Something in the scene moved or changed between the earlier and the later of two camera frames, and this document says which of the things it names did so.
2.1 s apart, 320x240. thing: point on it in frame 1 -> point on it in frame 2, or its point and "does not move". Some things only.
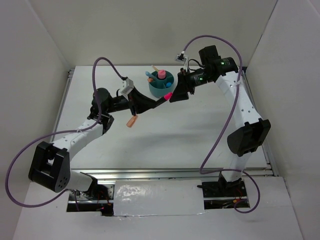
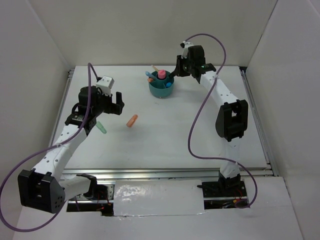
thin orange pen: [155, 68] does not move
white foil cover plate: [160, 197] does not move
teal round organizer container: [160, 87] does not move
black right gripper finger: [180, 93] -> [177, 71]
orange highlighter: [131, 121] does not move
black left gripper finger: [139, 102] -> [119, 105]
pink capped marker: [161, 74] does not move
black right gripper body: [195, 78] -> [185, 65]
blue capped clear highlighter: [150, 75] does not move
